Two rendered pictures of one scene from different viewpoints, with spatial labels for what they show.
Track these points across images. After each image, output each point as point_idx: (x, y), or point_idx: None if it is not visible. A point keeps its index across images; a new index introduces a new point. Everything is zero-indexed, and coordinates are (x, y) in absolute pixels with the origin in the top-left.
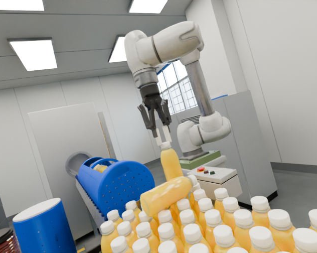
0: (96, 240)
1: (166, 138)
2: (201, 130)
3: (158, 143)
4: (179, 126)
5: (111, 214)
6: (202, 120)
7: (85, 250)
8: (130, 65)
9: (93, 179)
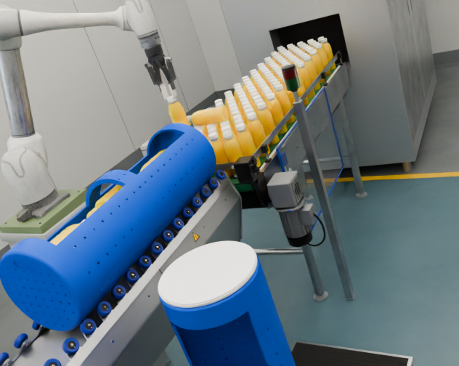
0: (240, 160)
1: (165, 95)
2: (40, 155)
3: (175, 94)
4: (25, 152)
5: (229, 131)
6: (37, 139)
7: (252, 157)
8: (154, 22)
9: (181, 152)
